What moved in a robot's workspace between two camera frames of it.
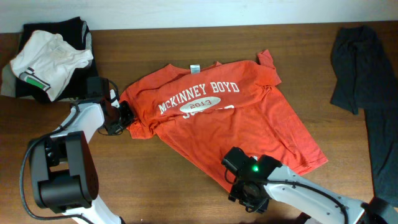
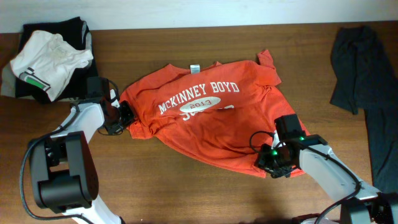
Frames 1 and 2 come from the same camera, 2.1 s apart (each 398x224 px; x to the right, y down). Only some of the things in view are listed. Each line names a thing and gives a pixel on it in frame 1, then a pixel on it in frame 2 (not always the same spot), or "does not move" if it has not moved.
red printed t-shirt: [202, 110] does not move
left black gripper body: [122, 116] does not move
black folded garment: [76, 32] does not move
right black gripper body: [257, 202] → [272, 160]
